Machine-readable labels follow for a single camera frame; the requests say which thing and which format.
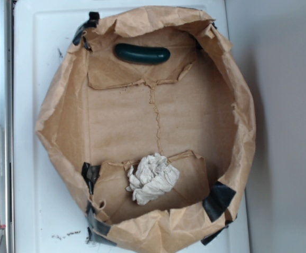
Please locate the dark green plastic pickle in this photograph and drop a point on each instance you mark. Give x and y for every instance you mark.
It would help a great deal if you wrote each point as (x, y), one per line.
(142, 54)

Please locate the crumpled white paper tissue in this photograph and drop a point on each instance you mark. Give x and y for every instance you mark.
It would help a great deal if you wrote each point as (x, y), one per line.
(151, 179)

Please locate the brown paper bag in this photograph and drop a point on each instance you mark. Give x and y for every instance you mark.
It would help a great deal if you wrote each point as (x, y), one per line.
(195, 109)

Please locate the black tape lower left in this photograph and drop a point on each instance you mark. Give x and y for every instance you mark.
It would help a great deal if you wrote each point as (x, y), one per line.
(90, 174)

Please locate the black tape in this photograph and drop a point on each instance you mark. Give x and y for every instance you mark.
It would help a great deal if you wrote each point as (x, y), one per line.
(92, 22)
(98, 230)
(90, 174)
(218, 200)

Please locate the black tape lower right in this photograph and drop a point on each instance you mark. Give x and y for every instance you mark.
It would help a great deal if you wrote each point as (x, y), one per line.
(218, 200)

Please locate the black tape bottom left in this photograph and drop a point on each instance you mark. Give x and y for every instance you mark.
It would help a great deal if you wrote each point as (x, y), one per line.
(98, 230)

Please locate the black tape upper left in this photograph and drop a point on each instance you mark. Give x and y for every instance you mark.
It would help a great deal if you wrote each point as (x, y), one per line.
(92, 22)

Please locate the white tray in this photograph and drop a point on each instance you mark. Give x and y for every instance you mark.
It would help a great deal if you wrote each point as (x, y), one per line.
(46, 218)

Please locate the aluminium frame rail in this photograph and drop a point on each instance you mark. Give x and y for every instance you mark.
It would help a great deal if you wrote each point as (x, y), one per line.
(6, 83)

